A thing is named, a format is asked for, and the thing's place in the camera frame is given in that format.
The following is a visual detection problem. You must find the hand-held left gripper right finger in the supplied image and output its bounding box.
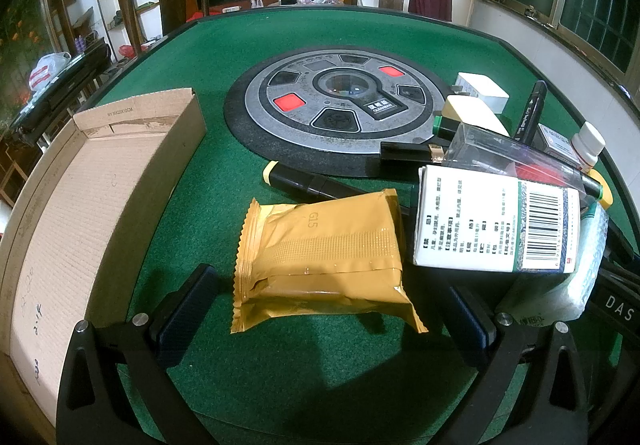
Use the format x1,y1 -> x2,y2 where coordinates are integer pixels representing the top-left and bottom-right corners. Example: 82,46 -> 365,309
435,286 -> 589,445

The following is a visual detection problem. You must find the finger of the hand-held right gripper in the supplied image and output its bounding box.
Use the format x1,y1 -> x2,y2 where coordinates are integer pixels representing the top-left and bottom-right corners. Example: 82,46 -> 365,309
596,219 -> 640,277

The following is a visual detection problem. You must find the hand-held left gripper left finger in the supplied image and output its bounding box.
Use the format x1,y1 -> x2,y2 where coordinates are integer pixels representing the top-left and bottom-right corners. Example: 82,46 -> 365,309
56,264 -> 218,445

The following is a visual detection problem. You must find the green white tissue packet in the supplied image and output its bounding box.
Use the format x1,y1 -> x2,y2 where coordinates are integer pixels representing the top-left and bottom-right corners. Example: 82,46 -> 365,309
495,202 -> 610,327

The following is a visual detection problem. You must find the white barcode medicine box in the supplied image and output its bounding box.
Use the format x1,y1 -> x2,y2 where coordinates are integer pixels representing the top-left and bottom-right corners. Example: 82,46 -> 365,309
411,164 -> 583,274

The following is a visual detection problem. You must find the cardboard box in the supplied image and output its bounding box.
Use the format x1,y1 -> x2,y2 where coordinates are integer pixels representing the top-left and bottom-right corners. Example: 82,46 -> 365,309
0,88 -> 208,431

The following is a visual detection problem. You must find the gold snack packet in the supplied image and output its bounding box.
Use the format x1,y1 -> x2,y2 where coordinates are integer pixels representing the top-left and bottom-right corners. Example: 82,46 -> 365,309
230,188 -> 430,335

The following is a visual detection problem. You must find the yellow lidded jar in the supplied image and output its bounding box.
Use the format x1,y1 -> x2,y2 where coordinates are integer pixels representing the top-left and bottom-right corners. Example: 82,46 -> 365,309
590,169 -> 616,212

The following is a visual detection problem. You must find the small white pill bottle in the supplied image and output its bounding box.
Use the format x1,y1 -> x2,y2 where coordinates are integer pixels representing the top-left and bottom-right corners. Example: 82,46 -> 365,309
570,122 -> 607,172

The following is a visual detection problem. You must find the grey small medicine box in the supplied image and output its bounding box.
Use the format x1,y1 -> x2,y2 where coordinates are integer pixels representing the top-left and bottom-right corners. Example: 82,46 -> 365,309
535,123 -> 576,157

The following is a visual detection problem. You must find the clear plastic box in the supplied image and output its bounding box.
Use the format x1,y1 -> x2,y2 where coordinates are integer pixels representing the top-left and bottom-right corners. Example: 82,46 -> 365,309
443,124 -> 587,193

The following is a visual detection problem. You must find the black marker blue tip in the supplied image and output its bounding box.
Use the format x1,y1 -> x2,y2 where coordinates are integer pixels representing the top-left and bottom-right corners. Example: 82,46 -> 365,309
515,80 -> 549,142

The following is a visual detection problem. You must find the black marker yellow cap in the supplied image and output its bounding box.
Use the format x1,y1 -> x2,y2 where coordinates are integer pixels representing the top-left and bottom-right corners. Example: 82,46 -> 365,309
263,162 -> 418,221

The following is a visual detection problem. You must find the black pen gold band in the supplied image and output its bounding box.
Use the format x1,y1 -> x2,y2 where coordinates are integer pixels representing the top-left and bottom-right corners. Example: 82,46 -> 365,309
379,141 -> 446,165

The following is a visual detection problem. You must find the white power adapter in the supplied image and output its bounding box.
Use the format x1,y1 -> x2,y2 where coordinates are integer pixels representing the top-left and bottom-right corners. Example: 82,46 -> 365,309
451,72 -> 510,115
442,95 -> 511,142

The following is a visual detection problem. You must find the round grey table panel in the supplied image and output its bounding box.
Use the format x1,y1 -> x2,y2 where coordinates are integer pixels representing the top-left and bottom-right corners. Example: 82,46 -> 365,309
223,45 -> 451,179

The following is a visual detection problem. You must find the black electric keyboard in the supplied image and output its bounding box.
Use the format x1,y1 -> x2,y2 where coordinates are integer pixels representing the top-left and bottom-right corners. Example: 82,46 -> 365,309
9,37 -> 110,147

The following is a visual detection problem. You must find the white red plastic bag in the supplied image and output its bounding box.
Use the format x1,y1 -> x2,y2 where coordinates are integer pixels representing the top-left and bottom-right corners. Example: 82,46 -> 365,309
27,52 -> 74,92

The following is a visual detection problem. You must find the orange flowering plant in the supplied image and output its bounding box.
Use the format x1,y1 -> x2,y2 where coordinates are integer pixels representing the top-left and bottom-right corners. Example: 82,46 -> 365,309
0,0 -> 51,118

